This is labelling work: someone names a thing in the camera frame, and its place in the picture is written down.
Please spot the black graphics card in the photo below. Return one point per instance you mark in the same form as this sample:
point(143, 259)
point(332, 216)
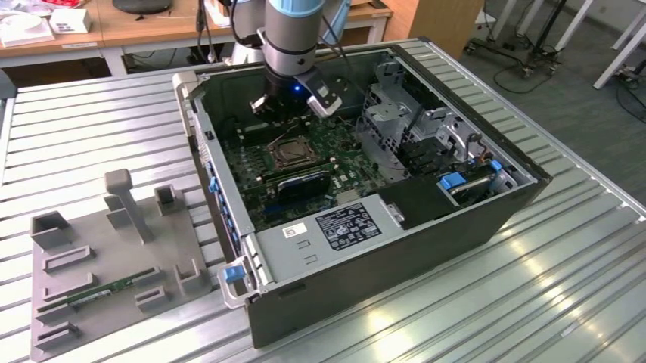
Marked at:
point(303, 187)

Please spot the white table frame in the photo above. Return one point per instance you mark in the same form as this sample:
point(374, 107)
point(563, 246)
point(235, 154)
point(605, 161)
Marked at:
point(601, 81)

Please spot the wooden cabinet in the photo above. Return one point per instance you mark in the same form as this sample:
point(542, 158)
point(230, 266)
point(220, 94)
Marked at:
point(443, 26)

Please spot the small white printed box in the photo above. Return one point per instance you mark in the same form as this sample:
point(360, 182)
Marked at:
point(71, 19)

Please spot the silver CPU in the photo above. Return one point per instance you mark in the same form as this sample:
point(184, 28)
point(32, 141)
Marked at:
point(294, 151)

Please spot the CPU socket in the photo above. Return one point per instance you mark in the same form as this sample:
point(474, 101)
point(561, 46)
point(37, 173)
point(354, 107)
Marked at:
point(295, 166)

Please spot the hard disk in blue carrier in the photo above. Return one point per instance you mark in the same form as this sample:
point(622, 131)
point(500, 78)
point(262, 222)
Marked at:
point(450, 181)

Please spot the large white box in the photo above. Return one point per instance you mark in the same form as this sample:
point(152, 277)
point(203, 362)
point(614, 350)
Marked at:
point(25, 36)

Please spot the small blue clip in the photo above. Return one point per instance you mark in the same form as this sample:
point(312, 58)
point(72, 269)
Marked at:
point(494, 165)

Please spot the grey power supply unit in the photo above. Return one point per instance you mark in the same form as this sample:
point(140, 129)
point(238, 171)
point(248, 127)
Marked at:
point(303, 257)

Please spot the blue case latch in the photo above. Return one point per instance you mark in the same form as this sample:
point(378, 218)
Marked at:
point(232, 274)

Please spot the small silver heatsink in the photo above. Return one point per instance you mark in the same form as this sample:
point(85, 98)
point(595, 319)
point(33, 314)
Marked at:
point(348, 197)

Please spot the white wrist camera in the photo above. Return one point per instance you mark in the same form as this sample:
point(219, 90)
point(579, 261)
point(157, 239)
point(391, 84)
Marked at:
point(326, 104)

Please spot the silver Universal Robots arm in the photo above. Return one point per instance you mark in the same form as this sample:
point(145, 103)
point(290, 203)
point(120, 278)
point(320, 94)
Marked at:
point(292, 49)

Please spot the grey parts rack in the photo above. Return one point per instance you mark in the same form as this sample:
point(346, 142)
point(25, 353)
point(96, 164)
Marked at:
point(111, 261)

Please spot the wooden desk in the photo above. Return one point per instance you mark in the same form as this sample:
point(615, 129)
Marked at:
point(151, 26)

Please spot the black round object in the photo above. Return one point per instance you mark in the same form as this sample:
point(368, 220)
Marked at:
point(141, 5)

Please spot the green RAM stick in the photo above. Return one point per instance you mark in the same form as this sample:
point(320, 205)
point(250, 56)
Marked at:
point(108, 287)

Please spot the green motherboard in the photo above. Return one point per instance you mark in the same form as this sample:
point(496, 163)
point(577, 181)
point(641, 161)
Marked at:
point(348, 151)

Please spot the metal drive cage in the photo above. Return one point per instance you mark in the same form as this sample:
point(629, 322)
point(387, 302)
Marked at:
point(388, 113)

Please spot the black wheeled stand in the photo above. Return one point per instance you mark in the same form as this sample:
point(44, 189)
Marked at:
point(539, 58)

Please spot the black PC case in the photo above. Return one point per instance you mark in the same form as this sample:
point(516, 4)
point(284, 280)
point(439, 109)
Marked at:
point(378, 287)

